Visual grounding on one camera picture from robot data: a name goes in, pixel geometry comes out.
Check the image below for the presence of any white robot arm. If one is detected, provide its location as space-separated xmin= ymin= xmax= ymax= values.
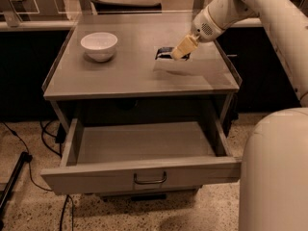
xmin=171 ymin=0 xmax=308 ymax=231

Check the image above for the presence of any black stand leg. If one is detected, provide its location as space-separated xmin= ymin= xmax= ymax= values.
xmin=0 ymin=152 xmax=32 ymax=214

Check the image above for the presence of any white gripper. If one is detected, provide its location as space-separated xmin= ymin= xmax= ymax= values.
xmin=170 ymin=7 xmax=224 ymax=61

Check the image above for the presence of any white ceramic bowl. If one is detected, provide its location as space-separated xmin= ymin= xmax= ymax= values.
xmin=80 ymin=32 xmax=118 ymax=62

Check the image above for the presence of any grey open top drawer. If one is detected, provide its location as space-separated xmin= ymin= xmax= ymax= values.
xmin=40 ymin=115 xmax=242 ymax=195

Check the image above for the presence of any metal drawer handle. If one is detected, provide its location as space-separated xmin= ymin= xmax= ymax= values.
xmin=133 ymin=171 xmax=167 ymax=185

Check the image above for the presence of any black floor cable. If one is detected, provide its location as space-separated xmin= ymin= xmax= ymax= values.
xmin=2 ymin=119 xmax=75 ymax=231

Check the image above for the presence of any grey cabinet table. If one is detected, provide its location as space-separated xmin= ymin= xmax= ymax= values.
xmin=43 ymin=13 xmax=241 ymax=144

